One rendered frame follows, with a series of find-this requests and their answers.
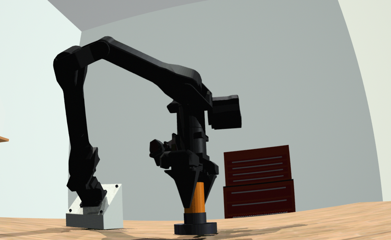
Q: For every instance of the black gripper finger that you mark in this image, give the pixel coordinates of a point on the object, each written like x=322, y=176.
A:
x=208, y=181
x=186, y=180

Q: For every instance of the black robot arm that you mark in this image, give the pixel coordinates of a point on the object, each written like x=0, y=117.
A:
x=184, y=85

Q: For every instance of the grey round pedestal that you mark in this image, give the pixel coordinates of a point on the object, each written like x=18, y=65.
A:
x=195, y=224

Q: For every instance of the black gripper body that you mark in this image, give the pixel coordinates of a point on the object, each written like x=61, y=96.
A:
x=191, y=153

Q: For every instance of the orange knob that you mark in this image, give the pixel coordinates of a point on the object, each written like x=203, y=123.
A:
x=198, y=205

